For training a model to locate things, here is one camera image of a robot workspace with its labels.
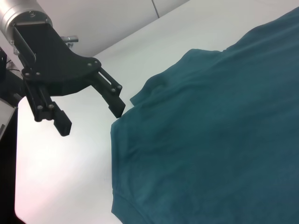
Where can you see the black camera box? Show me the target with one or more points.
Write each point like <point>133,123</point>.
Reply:
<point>2,61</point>

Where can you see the silver metal knob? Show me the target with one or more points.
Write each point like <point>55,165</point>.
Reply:
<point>70,40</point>

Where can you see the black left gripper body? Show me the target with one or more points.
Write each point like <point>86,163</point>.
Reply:
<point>51,63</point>

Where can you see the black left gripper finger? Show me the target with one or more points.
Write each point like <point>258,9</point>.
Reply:
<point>46,109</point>
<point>109,93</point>

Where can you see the blue short-sleeved shirt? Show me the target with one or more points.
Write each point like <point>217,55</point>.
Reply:
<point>210,140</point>

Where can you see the black mount bracket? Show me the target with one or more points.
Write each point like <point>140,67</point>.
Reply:
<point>11,89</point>

